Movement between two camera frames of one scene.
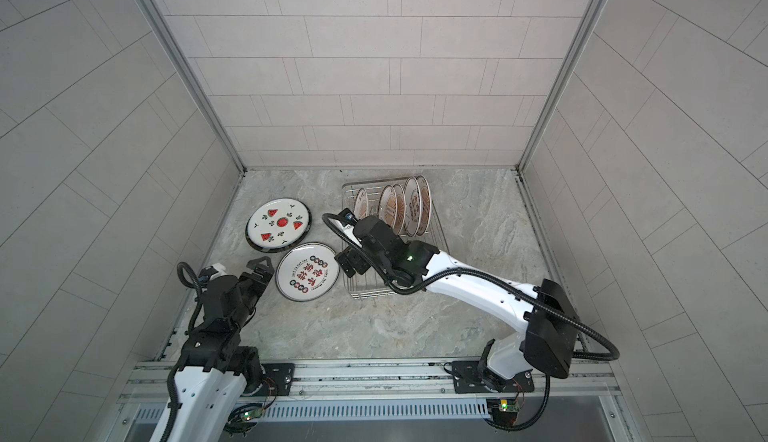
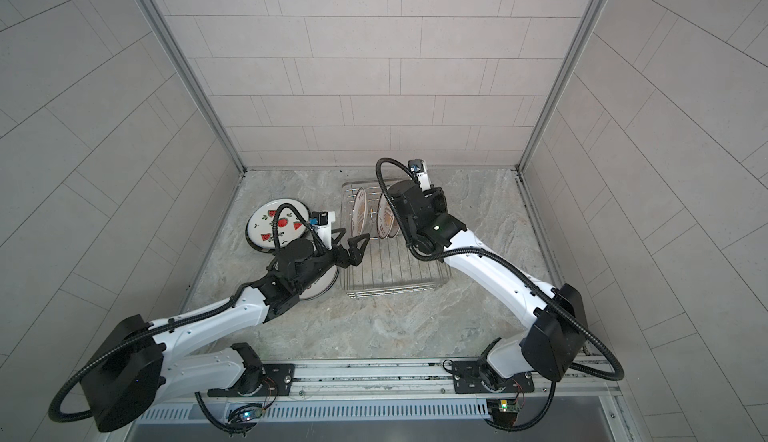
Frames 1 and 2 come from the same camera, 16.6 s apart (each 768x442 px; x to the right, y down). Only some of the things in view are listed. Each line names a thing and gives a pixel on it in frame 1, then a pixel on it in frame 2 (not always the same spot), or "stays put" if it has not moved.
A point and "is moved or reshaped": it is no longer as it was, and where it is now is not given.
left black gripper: x=258 y=283 → x=352 y=258
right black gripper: x=357 y=264 → x=440 y=200
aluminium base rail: x=393 y=381 stays put
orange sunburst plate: x=361 y=204 stays put
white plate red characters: x=387 y=207 is moved or reshaped
